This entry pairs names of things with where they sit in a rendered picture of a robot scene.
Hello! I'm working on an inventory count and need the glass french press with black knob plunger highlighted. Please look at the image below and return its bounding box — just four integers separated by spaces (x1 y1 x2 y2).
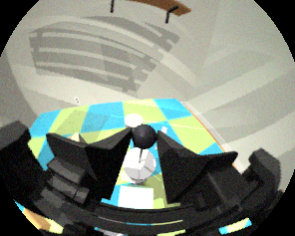
123 124 156 185

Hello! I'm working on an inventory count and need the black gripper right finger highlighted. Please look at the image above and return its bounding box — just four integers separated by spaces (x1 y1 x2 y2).
156 129 239 203

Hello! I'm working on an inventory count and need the white flat bar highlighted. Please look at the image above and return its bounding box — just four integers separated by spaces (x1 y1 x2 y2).
161 125 167 133

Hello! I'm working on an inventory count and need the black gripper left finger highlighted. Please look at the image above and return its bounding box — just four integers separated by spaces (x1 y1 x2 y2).
46 126 133 199

